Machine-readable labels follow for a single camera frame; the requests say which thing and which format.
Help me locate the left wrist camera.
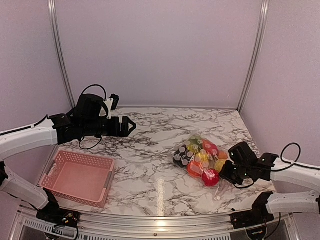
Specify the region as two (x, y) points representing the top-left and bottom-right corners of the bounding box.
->
(99, 93), (120, 120)

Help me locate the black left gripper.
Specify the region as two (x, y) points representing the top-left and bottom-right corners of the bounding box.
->
(81, 115), (137, 137)

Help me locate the yellow fake lemon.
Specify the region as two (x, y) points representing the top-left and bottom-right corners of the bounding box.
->
(214, 159), (227, 173)

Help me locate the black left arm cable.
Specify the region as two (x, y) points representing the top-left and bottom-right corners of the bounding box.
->
(78, 84), (108, 151)

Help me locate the orange fake fruit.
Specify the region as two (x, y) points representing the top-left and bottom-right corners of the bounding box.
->
(186, 160), (205, 178)

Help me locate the pink perforated plastic basket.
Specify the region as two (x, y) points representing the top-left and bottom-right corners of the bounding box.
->
(39, 150), (115, 208)

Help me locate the front aluminium rail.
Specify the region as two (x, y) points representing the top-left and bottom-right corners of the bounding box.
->
(9, 204), (301, 240)

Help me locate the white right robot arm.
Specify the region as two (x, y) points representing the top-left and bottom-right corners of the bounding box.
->
(220, 141), (320, 224)

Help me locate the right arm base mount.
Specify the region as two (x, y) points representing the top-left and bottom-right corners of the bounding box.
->
(230, 209), (275, 229)

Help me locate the left aluminium frame post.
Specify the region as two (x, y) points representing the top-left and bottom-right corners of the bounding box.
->
(47, 0), (76, 108)

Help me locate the clear zip top bag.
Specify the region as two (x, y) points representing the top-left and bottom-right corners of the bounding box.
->
(171, 134), (231, 201)

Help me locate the red fake apple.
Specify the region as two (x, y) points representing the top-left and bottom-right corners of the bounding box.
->
(201, 168), (220, 187)

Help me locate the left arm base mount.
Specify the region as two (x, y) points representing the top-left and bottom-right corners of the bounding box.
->
(36, 208), (80, 228)

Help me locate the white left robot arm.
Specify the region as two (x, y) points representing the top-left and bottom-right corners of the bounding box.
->
(0, 94), (137, 223)

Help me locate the right aluminium frame post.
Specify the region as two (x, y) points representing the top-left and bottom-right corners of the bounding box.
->
(236, 0), (270, 113)

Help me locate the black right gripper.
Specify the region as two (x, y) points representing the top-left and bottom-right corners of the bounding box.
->
(219, 160), (251, 185)

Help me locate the aluminium frame post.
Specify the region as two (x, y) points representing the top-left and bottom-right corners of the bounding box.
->
(236, 0), (270, 113)
(47, 0), (76, 108)

